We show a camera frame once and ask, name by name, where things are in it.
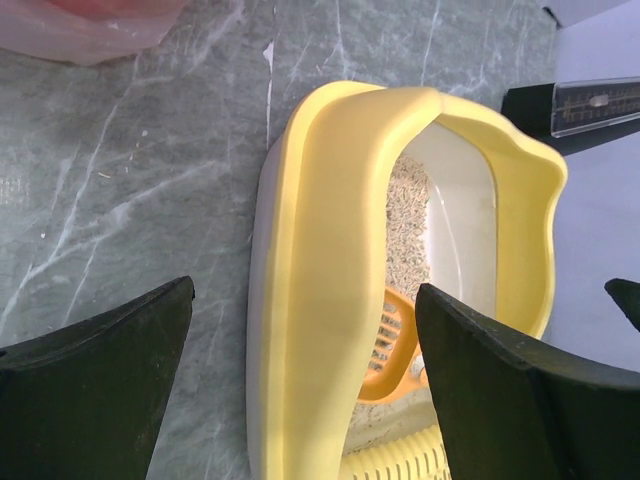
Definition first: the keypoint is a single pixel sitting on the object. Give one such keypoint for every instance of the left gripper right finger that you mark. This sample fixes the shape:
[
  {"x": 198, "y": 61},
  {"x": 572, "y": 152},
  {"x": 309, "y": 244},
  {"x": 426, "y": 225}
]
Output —
[{"x": 510, "y": 406}]

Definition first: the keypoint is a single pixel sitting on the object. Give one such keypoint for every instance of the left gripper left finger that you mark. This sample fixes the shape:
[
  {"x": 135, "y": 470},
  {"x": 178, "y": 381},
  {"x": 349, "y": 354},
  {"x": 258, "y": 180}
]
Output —
[{"x": 87, "y": 401}]

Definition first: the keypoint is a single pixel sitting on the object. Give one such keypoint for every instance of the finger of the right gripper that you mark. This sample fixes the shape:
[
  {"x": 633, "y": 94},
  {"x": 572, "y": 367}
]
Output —
[{"x": 626, "y": 295}]

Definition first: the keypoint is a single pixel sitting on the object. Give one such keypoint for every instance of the orange litter scoop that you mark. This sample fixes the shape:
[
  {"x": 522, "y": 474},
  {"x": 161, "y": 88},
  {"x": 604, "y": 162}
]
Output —
[{"x": 396, "y": 367}]

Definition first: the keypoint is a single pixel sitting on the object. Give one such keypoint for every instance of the yellow litter box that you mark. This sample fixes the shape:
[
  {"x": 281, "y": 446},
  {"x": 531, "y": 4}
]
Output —
[{"x": 318, "y": 261}]

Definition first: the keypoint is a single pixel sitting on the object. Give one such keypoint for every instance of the black triangular scoop holder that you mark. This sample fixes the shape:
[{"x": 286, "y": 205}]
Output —
[{"x": 575, "y": 116}]

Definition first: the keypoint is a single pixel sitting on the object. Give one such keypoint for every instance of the pink lined waste basket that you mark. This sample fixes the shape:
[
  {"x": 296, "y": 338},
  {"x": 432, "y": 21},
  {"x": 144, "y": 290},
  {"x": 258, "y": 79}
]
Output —
[{"x": 85, "y": 32}]

